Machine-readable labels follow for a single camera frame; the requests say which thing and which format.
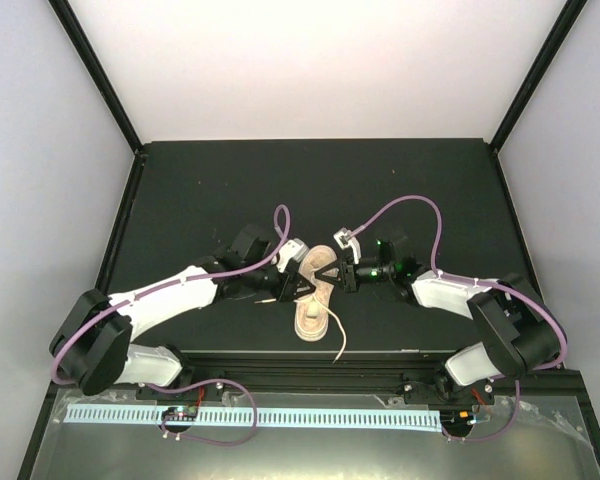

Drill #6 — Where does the white beige sneaker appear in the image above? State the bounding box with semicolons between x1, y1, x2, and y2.
294;245;337;342

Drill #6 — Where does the white shoelace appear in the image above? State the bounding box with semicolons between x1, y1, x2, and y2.
253;279;349;364

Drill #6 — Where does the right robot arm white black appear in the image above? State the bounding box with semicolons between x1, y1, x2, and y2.
314;234;566;403

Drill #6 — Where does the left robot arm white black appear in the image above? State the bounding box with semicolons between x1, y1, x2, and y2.
49;226;315;399

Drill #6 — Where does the left small circuit board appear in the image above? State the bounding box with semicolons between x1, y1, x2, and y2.
161;405;198;422

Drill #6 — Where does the small circuit board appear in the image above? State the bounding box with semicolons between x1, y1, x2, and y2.
440;410;492;427
161;405;198;422

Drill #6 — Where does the right small circuit board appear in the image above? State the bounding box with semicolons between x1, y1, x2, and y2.
440;410;492;427

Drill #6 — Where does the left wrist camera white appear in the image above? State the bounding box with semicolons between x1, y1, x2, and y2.
274;238;309;273

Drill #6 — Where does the black front frame rail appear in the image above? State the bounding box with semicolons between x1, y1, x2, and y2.
54;349;581;401

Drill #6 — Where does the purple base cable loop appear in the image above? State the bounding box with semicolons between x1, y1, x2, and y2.
144;377;260;444

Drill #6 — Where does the light blue slotted cable duct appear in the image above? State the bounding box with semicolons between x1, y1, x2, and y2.
63;404;442;433

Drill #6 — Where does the black aluminium frame right post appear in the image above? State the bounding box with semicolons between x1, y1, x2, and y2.
489;0;588;154

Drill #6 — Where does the black aluminium frame post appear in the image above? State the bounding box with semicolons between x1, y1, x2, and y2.
48;0;143;153
489;0;588;154

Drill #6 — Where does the black aluminium frame left post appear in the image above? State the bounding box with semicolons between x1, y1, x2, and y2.
48;0;143;153

